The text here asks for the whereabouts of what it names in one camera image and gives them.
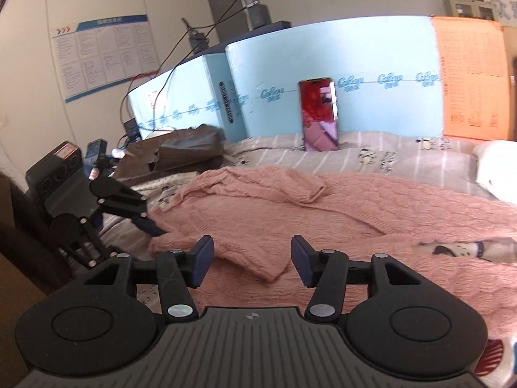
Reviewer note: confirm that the brown cardboard box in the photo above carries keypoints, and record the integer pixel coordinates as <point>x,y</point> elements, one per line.
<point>510,38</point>

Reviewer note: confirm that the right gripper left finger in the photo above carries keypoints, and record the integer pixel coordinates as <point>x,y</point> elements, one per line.
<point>177,271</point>

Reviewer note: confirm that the cartoon print storage bag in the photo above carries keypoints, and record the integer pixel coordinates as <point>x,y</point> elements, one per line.
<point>323,157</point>

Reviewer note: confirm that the wall information poster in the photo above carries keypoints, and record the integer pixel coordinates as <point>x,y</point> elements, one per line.
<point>99,54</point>

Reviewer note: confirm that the pink knitted sweater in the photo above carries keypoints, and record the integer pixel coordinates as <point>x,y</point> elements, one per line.
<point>253,214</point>

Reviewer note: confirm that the orange printed box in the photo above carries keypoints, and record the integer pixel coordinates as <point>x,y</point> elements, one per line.
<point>475,77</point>

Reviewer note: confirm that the grey wall cabinet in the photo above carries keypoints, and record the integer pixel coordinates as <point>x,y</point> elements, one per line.
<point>471,9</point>

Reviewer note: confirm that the white folded garment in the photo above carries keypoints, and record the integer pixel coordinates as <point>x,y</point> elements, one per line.
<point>497,169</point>

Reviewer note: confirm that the light blue tissue box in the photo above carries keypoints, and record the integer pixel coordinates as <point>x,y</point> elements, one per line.
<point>386,72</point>

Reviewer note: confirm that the red screen smartphone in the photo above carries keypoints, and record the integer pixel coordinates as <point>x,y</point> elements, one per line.
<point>319,115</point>

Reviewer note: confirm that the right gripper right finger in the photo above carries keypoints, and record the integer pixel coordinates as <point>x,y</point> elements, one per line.
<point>326,271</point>

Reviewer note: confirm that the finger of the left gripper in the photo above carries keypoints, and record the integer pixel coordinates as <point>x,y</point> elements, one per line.
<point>80,240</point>
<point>114,198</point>

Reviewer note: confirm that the brown leather bag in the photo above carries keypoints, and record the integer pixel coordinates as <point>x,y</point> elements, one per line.
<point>183,151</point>

